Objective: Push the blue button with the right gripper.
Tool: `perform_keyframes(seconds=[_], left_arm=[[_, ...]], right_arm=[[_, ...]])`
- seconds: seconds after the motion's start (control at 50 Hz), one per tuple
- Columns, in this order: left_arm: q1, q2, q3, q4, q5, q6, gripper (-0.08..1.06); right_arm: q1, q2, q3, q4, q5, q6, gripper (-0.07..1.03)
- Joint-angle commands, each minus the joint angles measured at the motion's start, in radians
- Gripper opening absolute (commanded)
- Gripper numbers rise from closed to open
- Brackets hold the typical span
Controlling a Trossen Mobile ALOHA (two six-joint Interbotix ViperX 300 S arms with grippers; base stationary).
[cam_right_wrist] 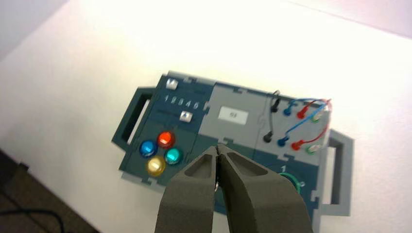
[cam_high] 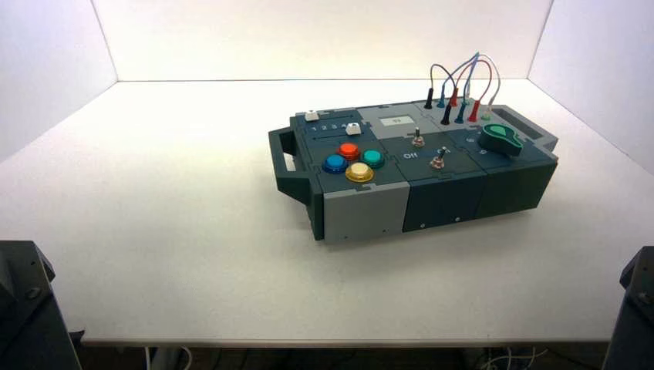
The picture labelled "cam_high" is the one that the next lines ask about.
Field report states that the red jumper cable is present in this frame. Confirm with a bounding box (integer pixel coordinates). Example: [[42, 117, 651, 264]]
[[449, 59, 493, 123]]

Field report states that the green push button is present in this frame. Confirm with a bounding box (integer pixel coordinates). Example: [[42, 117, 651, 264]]
[[361, 149, 386, 170]]

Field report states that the blue push button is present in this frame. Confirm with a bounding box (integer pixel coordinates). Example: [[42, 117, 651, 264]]
[[322, 154, 350, 175]]

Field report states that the blue jumper cable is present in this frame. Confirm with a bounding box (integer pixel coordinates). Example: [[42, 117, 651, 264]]
[[437, 52, 481, 125]]

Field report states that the white jumper cable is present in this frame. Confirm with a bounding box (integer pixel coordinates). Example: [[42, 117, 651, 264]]
[[464, 53, 502, 121]]

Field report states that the black jumper cable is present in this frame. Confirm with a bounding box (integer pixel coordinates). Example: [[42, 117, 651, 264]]
[[423, 63, 457, 126]]

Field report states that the dark teal grey control box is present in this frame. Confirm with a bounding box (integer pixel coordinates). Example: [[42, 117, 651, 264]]
[[268, 99, 559, 244]]

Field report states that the green rotary knob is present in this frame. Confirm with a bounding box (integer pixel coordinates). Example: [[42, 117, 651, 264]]
[[477, 123, 524, 160]]

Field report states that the yellow push button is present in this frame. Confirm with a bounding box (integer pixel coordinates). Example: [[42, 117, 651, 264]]
[[345, 162, 375, 184]]

